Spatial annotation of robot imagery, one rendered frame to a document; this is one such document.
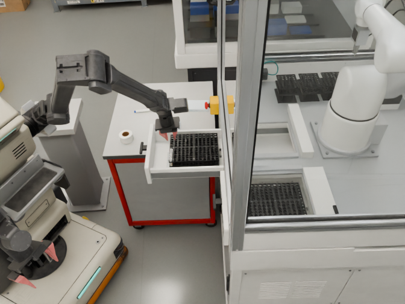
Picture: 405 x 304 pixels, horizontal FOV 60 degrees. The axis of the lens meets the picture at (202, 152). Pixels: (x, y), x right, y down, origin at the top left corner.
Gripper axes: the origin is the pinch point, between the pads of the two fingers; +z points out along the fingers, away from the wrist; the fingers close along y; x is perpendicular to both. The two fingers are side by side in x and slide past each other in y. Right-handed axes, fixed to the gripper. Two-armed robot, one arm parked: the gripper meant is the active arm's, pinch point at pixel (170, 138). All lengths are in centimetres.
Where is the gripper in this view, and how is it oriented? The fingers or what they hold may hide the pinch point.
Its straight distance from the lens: 154.1
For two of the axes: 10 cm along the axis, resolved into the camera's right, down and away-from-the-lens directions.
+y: 9.9, -1.0, -0.6
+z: 1.1, 6.8, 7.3
